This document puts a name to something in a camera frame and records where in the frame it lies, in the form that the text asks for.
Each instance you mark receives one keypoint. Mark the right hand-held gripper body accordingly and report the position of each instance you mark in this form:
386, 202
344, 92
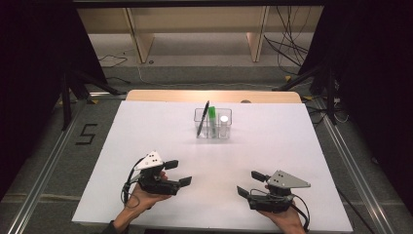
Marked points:
271, 203

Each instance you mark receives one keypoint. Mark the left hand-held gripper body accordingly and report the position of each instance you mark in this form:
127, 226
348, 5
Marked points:
157, 186

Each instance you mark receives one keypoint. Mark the clear plastic pen organizer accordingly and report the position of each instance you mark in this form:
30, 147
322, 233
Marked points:
229, 130

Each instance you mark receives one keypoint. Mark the black pen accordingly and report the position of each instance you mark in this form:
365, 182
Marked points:
203, 118

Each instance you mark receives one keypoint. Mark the green highlighter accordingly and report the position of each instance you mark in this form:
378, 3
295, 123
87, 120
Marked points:
212, 113

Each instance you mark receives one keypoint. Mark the white glue stick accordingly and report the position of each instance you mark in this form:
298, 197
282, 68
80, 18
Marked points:
224, 120

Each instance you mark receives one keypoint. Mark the person's left hand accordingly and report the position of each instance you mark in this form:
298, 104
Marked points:
141, 201

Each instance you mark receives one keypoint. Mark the person's right hand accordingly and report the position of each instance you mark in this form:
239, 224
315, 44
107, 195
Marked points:
290, 222

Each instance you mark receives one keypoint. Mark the white table sheet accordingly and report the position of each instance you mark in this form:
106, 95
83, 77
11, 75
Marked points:
259, 156

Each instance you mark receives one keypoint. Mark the black metal stand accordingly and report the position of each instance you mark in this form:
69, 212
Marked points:
66, 104
330, 97

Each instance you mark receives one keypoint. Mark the black curtain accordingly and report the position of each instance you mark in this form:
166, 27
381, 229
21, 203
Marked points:
32, 65
373, 81

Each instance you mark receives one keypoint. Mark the light wooden shelf unit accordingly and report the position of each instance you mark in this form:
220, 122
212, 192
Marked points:
201, 19

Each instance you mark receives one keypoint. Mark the aluminium floor rail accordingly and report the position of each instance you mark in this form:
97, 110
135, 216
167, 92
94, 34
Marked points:
354, 169
35, 191

